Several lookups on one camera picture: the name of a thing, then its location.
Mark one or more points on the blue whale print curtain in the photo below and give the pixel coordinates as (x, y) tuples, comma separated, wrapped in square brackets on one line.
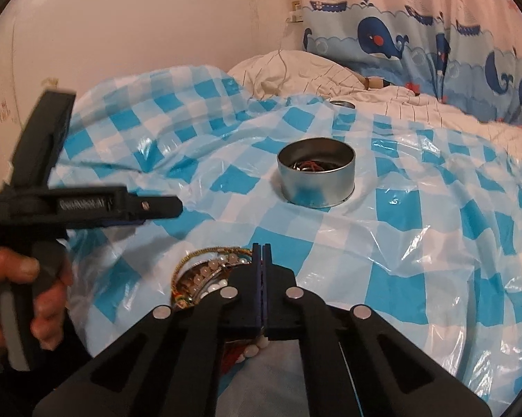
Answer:
[(466, 53)]

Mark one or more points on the white striped duvet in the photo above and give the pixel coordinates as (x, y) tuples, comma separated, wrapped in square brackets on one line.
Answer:
[(283, 73)]

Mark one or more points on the pile of mixed jewelry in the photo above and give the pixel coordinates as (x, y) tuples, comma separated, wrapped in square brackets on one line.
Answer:
[(203, 272)]

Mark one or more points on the person's left hand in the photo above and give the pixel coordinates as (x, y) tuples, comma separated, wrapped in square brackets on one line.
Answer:
[(49, 307)]

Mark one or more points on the small silver tin lid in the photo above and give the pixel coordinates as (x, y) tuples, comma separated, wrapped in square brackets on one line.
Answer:
[(342, 103)]

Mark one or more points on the white wall socket charger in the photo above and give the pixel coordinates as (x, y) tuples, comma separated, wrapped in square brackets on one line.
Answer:
[(295, 15)]

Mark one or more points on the blue white checkered plastic cloth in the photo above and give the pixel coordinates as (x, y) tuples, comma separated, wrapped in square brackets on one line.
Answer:
[(431, 237)]

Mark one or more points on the round silver metal tin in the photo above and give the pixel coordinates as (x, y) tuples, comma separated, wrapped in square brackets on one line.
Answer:
[(317, 172)]

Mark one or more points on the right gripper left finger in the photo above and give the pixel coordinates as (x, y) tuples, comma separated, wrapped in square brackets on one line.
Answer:
[(169, 362)]

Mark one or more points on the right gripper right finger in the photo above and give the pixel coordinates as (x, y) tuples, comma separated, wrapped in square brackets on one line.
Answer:
[(354, 362)]

